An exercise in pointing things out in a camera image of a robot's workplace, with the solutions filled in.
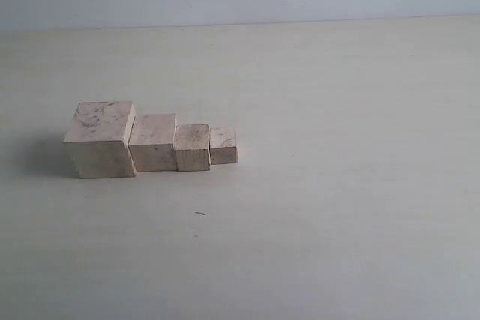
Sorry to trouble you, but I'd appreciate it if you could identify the smallest wooden cube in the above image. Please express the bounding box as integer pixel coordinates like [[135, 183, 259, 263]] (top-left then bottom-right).
[[209, 127, 238, 165]]

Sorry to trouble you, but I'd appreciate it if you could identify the third largest wooden cube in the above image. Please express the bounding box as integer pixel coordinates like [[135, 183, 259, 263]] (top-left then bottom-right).
[[173, 124, 210, 172]]

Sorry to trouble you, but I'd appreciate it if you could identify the second largest wooden cube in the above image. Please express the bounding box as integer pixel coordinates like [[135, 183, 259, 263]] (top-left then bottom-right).
[[128, 114, 177, 172]]

